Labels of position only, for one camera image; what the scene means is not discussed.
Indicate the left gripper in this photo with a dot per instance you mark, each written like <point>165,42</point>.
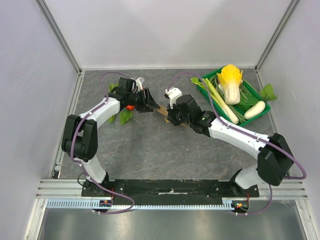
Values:
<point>151,102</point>

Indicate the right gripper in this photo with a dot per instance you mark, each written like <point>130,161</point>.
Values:
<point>173,116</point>

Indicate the brown cardboard express box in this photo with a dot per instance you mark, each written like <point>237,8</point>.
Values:
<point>163,111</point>

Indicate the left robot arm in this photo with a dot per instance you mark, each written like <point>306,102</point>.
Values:
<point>80,135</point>

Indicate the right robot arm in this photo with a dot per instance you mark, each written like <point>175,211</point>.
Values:
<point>272,165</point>

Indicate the orange carrot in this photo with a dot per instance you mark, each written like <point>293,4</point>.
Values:
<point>130,107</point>

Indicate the green leafy lettuce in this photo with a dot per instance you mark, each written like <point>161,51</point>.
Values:
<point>112,86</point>

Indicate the green celery stalk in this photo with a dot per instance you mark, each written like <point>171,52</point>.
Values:
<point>221,107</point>

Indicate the yellow napa cabbage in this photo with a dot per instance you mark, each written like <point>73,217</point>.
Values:
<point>230,79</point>

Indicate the green bok choy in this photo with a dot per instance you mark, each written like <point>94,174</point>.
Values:
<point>247,102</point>

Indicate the white radish with leaves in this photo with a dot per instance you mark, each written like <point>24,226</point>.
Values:
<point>267,94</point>

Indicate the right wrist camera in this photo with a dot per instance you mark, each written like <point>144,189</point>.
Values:
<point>173,94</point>

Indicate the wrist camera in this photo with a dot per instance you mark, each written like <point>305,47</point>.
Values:
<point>173,94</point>
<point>139,84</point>

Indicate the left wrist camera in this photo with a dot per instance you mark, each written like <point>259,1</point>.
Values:
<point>139,84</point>

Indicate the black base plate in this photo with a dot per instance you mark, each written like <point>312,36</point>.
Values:
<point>213,187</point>

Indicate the grey slotted cable duct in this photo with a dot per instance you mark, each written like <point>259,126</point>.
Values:
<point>97,204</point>

